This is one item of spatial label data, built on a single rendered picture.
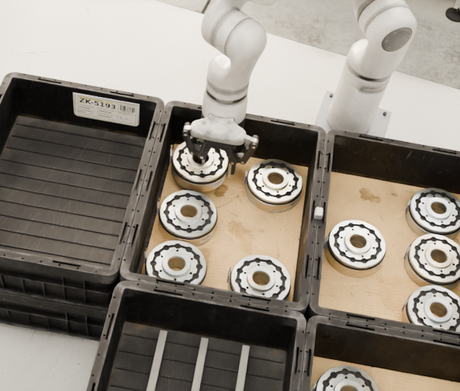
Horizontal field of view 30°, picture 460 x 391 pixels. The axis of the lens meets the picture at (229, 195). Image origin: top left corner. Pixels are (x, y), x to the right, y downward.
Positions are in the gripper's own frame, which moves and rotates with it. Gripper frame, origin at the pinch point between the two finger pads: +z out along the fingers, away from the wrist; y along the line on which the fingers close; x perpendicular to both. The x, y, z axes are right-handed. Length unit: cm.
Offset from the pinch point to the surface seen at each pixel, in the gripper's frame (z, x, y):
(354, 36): 87, -150, -33
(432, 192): 1.7, -4.9, -40.2
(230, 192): 4.3, 2.3, -3.2
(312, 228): -5.5, 14.5, -18.2
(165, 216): 1.2, 12.9, 6.7
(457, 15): 85, -171, -71
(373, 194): 4.5, -4.0, -29.7
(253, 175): 1.2, -0.1, -6.9
